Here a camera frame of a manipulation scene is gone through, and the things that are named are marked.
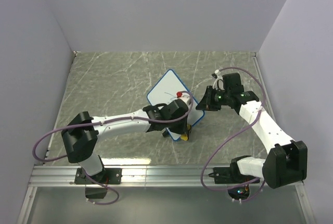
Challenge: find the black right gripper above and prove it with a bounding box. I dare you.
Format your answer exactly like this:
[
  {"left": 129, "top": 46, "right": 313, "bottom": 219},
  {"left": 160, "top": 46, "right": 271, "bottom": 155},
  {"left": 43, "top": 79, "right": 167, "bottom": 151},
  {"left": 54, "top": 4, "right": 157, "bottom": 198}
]
[{"left": 195, "top": 85, "right": 230, "bottom": 111}]

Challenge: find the yellow bone-shaped whiteboard eraser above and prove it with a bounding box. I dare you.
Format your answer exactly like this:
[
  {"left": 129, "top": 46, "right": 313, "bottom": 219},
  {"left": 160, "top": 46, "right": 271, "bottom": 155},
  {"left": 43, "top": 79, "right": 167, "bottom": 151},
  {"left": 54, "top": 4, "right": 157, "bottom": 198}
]
[{"left": 180, "top": 124, "right": 192, "bottom": 141}]

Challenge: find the blue-framed small whiteboard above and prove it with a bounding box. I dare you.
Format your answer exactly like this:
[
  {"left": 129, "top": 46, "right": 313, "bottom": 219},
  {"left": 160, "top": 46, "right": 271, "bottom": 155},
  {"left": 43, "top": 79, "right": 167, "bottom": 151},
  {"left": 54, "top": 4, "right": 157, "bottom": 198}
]
[{"left": 146, "top": 69, "right": 205, "bottom": 127}]

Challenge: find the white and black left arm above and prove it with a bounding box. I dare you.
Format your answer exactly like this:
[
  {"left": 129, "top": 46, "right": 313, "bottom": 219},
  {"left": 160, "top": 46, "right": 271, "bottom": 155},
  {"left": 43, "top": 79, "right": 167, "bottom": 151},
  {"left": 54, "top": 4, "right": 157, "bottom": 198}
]
[{"left": 61, "top": 100, "right": 191, "bottom": 183}]

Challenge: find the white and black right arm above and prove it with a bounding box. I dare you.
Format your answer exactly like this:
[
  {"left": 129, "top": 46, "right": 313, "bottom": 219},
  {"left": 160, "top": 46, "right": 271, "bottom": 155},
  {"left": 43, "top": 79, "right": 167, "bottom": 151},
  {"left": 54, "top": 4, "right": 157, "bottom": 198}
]
[{"left": 196, "top": 85, "right": 308, "bottom": 189}]

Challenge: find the black whiteboard clip lower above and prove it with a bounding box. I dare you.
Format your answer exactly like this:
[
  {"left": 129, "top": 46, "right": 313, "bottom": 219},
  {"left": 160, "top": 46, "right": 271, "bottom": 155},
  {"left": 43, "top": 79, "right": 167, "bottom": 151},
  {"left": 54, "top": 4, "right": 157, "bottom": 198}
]
[{"left": 162, "top": 130, "right": 169, "bottom": 138}]

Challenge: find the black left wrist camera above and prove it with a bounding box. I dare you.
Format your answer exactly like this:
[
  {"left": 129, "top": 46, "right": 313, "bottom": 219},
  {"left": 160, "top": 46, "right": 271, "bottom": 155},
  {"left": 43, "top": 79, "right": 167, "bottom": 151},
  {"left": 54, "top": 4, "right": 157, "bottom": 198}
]
[{"left": 160, "top": 98, "right": 189, "bottom": 120}]

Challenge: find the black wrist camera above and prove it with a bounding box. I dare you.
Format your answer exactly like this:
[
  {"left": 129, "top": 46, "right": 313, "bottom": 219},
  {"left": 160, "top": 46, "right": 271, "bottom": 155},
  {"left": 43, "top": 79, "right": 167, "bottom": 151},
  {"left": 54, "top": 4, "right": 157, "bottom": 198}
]
[
  {"left": 222, "top": 73, "right": 244, "bottom": 95},
  {"left": 160, "top": 98, "right": 189, "bottom": 120}
]

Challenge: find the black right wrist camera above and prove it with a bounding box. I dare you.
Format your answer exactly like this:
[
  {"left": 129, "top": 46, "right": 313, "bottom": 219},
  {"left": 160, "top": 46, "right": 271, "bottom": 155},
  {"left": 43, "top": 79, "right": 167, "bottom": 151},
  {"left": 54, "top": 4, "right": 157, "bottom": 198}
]
[{"left": 222, "top": 73, "right": 244, "bottom": 95}]

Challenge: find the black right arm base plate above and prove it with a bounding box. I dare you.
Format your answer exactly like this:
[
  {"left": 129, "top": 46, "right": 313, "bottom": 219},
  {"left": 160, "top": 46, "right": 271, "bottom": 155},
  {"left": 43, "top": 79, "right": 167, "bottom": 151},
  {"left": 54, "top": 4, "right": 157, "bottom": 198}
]
[{"left": 208, "top": 167, "right": 245, "bottom": 184}]

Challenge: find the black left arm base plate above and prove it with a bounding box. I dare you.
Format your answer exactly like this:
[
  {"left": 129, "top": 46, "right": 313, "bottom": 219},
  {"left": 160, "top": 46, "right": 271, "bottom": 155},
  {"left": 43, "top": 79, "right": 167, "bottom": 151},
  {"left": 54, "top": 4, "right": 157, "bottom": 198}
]
[{"left": 74, "top": 168, "right": 122, "bottom": 185}]

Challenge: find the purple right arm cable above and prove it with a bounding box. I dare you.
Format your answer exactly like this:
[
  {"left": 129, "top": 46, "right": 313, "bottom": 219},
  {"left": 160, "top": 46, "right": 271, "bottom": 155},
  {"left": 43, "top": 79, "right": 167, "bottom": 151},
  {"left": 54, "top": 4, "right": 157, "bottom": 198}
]
[{"left": 200, "top": 66, "right": 267, "bottom": 205}]

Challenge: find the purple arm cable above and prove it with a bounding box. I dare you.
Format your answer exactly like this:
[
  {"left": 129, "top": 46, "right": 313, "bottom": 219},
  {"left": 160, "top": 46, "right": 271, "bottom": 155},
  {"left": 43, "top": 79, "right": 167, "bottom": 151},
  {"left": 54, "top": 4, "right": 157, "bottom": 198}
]
[
  {"left": 32, "top": 91, "right": 194, "bottom": 206},
  {"left": 200, "top": 66, "right": 267, "bottom": 205}
]

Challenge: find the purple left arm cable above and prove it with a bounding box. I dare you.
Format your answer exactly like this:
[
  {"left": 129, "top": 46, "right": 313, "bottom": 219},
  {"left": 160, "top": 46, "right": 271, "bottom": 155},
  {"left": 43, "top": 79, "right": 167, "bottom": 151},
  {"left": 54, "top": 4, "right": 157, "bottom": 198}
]
[{"left": 32, "top": 91, "right": 194, "bottom": 206}]

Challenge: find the aluminium extrusion rail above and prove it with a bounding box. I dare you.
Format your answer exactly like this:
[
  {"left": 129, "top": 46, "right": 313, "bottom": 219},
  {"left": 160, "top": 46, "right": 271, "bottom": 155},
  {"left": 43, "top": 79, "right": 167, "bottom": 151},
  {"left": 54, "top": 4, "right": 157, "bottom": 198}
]
[{"left": 28, "top": 165, "right": 202, "bottom": 188}]

